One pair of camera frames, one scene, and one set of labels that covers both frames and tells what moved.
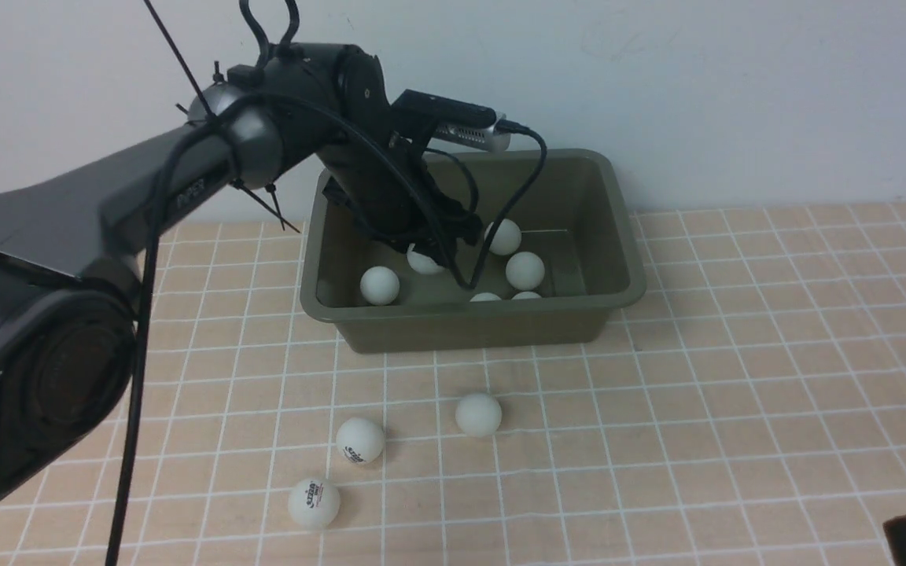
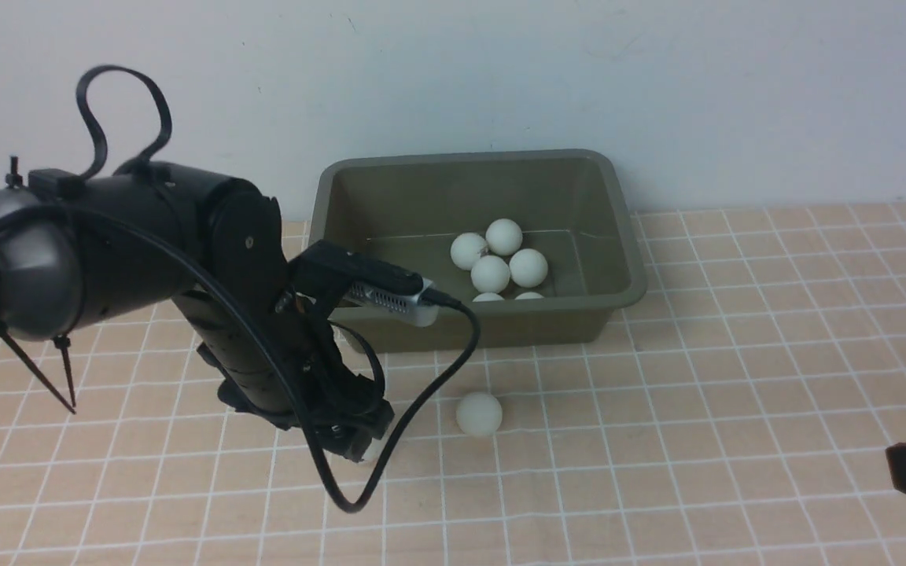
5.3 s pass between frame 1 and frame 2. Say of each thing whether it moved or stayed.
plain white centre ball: stayed
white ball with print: stayed
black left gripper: moved
